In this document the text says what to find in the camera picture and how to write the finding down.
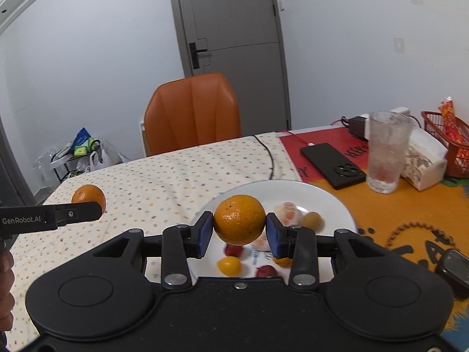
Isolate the red wire basket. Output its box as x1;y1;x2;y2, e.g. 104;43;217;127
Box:
421;111;469;179

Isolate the green-brown longan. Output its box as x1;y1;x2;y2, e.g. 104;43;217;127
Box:
301;211;325;230

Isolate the white tissue pack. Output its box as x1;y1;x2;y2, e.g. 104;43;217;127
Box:
400;129;448;192

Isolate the small peeled pomelo segment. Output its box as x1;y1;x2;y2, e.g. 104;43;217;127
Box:
273;201;310;226

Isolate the floral tablecloth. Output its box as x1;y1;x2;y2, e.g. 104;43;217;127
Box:
6;132;305;338

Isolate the small yellow tomato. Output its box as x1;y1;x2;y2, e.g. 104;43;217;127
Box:
217;256;242;277

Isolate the black cable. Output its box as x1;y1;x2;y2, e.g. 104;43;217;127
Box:
252;135;276;181

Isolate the orange with dark spots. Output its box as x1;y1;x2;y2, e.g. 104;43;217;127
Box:
213;194;267;247

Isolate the black door handle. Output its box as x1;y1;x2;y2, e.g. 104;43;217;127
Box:
188;42;208;70

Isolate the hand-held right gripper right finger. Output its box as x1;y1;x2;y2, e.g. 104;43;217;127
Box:
266;212;390;289

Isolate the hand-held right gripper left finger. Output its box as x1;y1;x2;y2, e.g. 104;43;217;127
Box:
93;211;215;289

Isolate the dark doorway frame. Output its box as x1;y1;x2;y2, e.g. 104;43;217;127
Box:
0;115;38;207

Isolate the wooden bead bracelet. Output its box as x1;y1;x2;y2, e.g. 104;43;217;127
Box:
386;221;456;251

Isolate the red cable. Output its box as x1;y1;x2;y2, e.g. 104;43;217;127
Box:
285;116;349;146

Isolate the red mat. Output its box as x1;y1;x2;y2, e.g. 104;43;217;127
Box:
279;126;371;183

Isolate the large peeled pomelo segment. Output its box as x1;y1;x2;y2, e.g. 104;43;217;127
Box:
252;233;271;253

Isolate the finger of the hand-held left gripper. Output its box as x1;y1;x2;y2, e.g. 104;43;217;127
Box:
54;200;103;227

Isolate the orange leather chair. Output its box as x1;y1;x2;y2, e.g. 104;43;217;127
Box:
143;73;243;157

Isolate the small black case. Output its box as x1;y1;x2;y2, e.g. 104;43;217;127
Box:
435;248;469;299

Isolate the grey door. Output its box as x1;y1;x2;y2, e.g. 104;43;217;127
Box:
167;0;292;133

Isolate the black charger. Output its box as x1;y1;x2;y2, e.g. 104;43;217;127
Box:
347;116;371;141

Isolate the black smartphone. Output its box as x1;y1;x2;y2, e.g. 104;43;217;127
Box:
300;143;367;190

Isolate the blue packet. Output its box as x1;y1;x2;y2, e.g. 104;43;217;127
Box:
72;128;93;148

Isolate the black wire rack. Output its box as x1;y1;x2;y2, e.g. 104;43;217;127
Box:
49;137;102;185

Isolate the plain orange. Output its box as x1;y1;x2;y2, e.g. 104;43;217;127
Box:
71;185;107;214

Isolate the clear drinking glass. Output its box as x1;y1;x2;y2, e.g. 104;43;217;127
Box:
366;111;413;194

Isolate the white plastic bag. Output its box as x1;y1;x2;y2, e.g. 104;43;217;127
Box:
86;139;130;173

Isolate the person's left hand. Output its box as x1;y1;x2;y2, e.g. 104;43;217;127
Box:
0;250;16;340

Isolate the white plate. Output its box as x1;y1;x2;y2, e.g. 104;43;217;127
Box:
189;180;358;280

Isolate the red snack packet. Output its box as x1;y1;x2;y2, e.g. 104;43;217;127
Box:
439;96;469;149

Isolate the orange printed table mat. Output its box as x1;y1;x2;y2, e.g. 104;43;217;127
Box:
310;176;469;341

